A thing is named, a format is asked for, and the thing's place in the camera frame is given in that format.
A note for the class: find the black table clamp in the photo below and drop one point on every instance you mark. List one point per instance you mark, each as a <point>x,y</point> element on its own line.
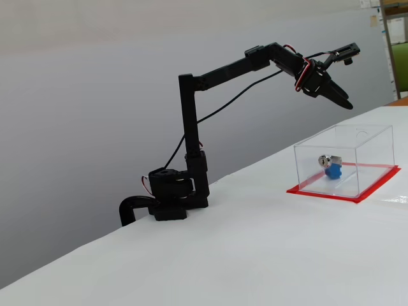
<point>126,207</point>

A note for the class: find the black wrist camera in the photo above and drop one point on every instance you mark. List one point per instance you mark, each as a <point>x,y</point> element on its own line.
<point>345,51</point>

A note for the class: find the silver key lock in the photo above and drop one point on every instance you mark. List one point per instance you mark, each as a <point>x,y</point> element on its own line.
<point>324,160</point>

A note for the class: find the tan sticky note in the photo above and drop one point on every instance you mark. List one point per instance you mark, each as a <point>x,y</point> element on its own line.
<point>373,20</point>

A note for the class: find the blue lego brick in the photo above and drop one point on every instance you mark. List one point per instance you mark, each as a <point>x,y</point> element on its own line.
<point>334,172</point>

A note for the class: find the green panel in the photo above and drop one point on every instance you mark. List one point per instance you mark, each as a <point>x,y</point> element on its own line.
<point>401,67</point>

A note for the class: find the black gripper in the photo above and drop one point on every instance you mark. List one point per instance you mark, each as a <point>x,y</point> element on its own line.
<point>319,83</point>

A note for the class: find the transparent acrylic box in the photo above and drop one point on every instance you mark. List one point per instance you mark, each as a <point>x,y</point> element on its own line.
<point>366,146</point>

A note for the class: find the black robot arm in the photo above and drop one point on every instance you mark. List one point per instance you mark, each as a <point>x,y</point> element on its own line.
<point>189,127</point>

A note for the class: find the grey metal shelf frame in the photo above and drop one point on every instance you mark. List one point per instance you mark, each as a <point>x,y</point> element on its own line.
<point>389,48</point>

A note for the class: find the white box on shelf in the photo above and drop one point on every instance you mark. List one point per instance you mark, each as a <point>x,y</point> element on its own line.
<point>396,30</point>

